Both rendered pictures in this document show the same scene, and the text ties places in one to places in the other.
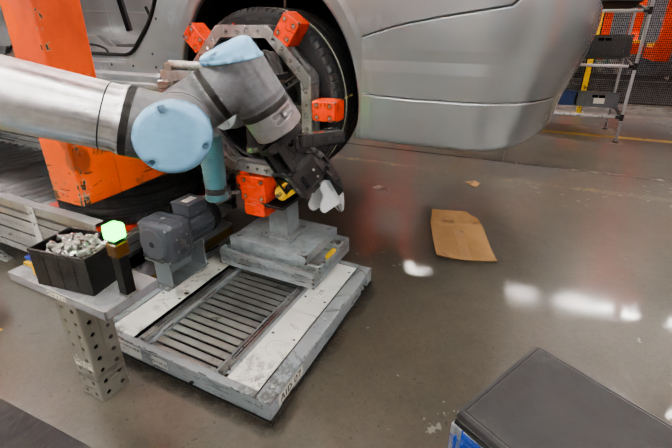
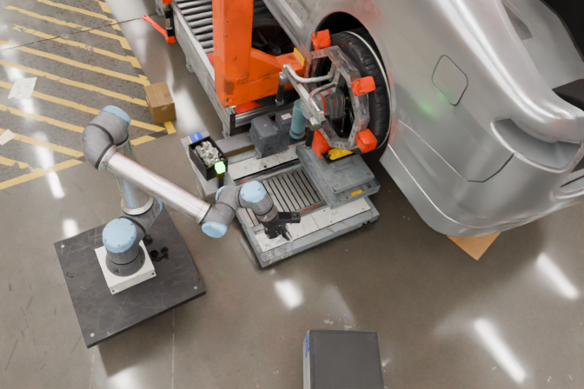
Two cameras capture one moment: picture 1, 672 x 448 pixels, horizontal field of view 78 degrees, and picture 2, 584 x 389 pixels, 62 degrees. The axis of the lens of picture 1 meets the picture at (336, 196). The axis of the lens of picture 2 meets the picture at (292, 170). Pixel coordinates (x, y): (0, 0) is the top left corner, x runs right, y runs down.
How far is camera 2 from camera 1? 1.65 m
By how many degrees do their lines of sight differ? 37
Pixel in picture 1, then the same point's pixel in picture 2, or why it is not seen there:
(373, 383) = (321, 282)
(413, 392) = (335, 300)
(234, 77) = (248, 203)
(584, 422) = (351, 369)
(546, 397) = (349, 351)
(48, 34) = (228, 29)
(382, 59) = (403, 140)
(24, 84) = (179, 206)
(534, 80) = (470, 219)
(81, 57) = (244, 37)
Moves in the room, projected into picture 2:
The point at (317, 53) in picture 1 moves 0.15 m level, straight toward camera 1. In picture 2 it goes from (374, 105) to (360, 122)
